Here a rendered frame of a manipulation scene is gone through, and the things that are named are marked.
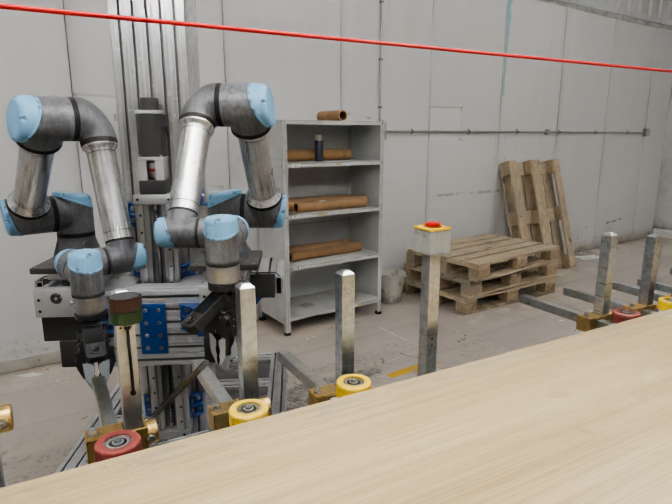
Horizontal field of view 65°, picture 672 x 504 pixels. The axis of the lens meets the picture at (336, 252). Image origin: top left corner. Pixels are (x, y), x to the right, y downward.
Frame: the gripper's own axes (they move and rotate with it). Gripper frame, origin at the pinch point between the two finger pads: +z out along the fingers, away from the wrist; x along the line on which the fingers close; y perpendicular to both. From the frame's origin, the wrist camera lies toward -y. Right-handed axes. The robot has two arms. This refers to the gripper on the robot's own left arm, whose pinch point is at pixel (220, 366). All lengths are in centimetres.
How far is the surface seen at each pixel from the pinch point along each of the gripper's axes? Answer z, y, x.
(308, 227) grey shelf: 22, 240, 203
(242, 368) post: -2.8, -1.1, -9.7
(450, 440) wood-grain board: 2, 11, -55
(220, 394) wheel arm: 7.1, -0.3, 0.1
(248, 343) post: -8.5, 0.1, -10.5
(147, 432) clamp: 6.1, -21.2, -3.5
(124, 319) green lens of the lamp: -20.3, -25.7, -7.3
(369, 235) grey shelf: 29, 274, 166
